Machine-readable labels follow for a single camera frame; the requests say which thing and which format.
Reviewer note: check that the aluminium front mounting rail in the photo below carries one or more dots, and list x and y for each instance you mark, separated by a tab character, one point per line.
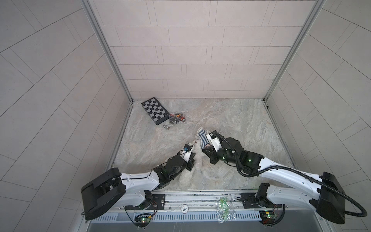
266	197

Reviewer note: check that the right circuit board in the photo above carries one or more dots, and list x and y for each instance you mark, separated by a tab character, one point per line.
267	217

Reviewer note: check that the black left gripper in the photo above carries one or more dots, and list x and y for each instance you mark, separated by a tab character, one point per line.
189	164

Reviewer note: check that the black white chessboard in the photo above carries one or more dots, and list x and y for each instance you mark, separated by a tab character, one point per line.
155	110

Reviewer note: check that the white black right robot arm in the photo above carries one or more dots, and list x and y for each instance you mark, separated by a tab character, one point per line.
321	193

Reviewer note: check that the right aluminium corner post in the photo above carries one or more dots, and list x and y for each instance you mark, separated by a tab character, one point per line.
313	14

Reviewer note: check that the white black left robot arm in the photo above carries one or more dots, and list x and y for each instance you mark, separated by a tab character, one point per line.
114	189

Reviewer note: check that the blue white striped knit sweater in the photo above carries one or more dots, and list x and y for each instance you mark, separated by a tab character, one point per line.
202	135

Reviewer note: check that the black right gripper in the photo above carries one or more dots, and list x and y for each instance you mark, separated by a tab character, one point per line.
212	155

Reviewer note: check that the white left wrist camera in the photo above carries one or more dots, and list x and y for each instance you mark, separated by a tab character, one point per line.
187	151

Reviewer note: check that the left green circuit board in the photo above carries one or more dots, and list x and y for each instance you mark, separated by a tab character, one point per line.
143	220

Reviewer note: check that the aluminium corner post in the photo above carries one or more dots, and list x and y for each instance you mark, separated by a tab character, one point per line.
103	42
313	14

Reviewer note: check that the bag of colourful small parts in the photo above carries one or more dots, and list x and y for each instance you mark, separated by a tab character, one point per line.
176	118

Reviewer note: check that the clear bag of green parts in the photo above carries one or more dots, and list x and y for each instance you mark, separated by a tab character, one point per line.
225	210

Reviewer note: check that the round silver rail knob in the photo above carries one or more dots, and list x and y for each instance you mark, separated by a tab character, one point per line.
184	209

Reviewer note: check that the left aluminium corner post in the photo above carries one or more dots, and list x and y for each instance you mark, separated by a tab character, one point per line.
103	42

